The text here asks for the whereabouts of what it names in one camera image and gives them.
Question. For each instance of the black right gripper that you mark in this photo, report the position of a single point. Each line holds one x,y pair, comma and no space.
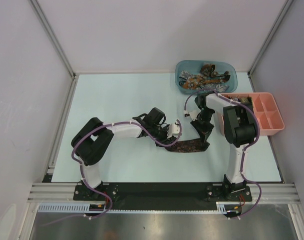
205,131

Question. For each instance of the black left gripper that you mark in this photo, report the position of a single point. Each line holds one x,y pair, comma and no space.
165,137

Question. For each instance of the dark brown paisley tie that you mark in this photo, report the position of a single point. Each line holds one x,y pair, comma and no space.
189,146

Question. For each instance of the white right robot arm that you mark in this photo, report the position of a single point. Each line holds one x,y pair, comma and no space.
241,130

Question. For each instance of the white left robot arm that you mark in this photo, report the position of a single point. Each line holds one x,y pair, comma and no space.
92,141

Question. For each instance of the orange patterned tie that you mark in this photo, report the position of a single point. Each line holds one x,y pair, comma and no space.
193,82

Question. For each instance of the blue plastic bin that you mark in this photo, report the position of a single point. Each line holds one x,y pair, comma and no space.
194,66

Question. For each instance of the green rolled tie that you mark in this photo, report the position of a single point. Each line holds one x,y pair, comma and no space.
247,101

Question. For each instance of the silver grey patterned tie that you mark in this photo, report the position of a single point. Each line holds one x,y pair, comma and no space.
217,87

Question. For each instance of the brown patterned tie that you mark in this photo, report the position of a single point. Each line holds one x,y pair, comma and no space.
209,71

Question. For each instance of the pink compartment organizer box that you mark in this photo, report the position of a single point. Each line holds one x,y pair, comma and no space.
266,111

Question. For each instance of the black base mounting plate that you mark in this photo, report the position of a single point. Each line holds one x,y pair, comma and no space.
162,196

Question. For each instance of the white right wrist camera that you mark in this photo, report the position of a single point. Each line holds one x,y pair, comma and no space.
193,114

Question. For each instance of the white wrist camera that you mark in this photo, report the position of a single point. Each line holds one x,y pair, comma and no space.
193,114
174,129

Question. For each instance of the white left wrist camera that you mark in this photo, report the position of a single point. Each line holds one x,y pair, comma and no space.
174,129

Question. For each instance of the white slotted cable duct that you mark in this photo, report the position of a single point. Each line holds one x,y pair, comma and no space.
88,208

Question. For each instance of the aluminium frame rail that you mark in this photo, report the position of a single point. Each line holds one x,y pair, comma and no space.
58,192

